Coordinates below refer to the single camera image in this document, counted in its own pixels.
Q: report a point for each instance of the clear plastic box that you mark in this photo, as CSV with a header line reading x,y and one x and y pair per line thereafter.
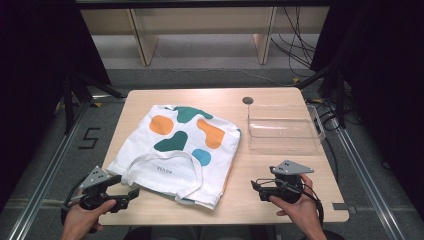
x,y
281,133

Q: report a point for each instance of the aluminium floor rail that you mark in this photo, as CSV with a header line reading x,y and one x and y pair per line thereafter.
x,y
50,173
366,180

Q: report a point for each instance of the white power strip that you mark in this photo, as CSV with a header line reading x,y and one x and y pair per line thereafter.
x,y
318,123

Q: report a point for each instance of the black curtain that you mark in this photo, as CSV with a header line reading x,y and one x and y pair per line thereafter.
x,y
383,66
33,83

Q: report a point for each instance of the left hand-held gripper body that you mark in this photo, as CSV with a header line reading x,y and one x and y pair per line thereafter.
x,y
96,178

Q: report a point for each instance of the light wooden desk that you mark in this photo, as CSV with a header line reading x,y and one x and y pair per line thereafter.
x,y
200,18

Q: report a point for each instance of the white tote bag coloured blobs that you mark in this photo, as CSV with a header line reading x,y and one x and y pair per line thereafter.
x,y
186,156

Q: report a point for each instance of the person's right hand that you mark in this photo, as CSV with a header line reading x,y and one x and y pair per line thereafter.
x,y
305,211

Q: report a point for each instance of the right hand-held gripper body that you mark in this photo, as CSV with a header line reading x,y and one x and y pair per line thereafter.
x,y
290,186

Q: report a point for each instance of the grey floor tape piece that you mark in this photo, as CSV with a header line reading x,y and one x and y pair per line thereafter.
x,y
343,207

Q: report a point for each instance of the person's left hand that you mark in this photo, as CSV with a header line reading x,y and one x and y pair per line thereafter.
x,y
80,221

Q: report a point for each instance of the round grey table grommet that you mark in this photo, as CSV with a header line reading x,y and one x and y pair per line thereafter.
x,y
247,100

